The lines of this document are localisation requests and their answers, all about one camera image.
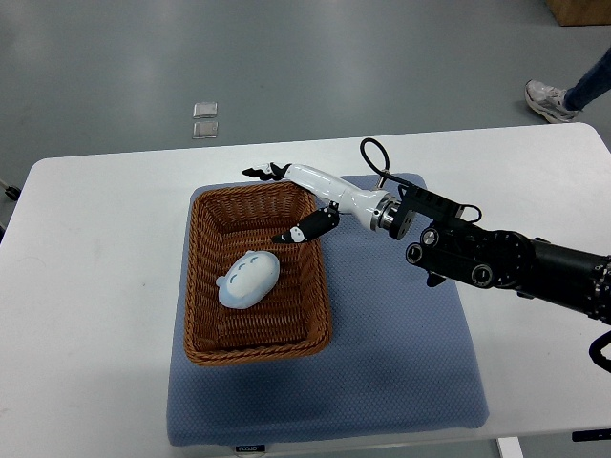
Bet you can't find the white table leg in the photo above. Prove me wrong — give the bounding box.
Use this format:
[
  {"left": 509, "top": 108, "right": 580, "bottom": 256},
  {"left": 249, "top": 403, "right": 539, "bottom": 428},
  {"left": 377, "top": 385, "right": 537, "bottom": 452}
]
[{"left": 496, "top": 436, "right": 524, "bottom": 458}]

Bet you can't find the upper metal floor plate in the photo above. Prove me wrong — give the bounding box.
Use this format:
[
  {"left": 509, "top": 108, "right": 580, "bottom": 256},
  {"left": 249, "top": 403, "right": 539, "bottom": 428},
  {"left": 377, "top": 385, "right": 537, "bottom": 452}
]
[{"left": 193, "top": 101, "right": 218, "bottom": 119}]

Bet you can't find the black table bracket right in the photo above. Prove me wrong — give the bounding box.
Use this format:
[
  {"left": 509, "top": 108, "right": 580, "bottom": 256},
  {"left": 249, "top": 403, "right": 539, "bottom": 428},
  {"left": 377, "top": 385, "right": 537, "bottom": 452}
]
[{"left": 571, "top": 428, "right": 611, "bottom": 443}]

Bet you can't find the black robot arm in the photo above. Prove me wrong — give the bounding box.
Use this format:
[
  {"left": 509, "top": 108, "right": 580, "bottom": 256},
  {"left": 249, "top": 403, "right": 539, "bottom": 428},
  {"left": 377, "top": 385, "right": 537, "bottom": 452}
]
[{"left": 371, "top": 182, "right": 610, "bottom": 323}]

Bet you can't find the white sneaker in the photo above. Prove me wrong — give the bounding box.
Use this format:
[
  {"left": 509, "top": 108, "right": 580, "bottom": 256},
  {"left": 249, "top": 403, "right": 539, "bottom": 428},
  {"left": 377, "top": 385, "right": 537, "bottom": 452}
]
[{"left": 524, "top": 79, "right": 579, "bottom": 124}]

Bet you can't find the lower metal floor plate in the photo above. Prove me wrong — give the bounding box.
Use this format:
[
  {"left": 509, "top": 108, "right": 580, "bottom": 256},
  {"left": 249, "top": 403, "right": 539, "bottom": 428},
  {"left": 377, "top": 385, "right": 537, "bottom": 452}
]
[{"left": 192, "top": 121, "right": 219, "bottom": 139}]

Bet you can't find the black caster at left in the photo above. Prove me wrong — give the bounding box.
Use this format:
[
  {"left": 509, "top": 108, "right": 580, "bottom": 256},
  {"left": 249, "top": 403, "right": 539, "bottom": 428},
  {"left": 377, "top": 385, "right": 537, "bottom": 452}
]
[{"left": 0, "top": 179, "right": 21, "bottom": 201}]

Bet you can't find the metal floor plate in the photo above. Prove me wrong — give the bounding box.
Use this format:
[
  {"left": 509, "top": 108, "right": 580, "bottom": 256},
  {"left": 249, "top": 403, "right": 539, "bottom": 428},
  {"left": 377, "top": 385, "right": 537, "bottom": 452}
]
[
  {"left": 192, "top": 121, "right": 219, "bottom": 139},
  {"left": 193, "top": 101, "right": 218, "bottom": 119}
]

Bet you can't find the black looped cable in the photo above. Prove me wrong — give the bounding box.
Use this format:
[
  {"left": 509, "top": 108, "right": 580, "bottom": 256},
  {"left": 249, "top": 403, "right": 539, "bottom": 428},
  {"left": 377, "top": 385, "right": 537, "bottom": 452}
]
[{"left": 360, "top": 137, "right": 416, "bottom": 188}]

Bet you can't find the light blue plush toy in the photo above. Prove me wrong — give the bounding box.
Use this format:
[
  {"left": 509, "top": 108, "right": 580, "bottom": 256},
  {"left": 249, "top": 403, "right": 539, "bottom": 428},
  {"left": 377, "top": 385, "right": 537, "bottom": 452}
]
[{"left": 216, "top": 250, "right": 280, "bottom": 310}]

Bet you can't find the brown wicker basket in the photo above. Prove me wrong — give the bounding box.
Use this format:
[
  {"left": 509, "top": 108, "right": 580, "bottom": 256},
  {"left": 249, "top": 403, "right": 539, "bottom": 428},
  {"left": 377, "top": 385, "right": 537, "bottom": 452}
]
[{"left": 183, "top": 182, "right": 332, "bottom": 366}]

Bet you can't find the blue quilted mat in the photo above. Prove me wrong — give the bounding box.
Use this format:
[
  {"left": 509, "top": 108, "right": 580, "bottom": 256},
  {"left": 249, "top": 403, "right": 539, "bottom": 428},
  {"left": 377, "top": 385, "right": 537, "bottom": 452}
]
[{"left": 166, "top": 183, "right": 488, "bottom": 447}]

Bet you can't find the blue jeans leg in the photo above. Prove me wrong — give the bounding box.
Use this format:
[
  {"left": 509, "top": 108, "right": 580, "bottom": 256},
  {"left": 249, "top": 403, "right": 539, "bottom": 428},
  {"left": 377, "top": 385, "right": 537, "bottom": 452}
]
[{"left": 564, "top": 49, "right": 611, "bottom": 112}]

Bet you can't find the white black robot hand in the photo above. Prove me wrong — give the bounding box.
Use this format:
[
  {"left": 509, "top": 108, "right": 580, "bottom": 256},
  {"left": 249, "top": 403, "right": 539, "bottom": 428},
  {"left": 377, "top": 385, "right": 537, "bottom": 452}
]
[{"left": 242, "top": 162, "right": 397, "bottom": 244}]

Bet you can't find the brown cardboard box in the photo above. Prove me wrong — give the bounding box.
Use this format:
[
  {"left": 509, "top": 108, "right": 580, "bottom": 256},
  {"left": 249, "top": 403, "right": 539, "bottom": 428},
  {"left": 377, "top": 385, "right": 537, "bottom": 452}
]
[{"left": 545, "top": 0, "right": 610, "bottom": 27}]

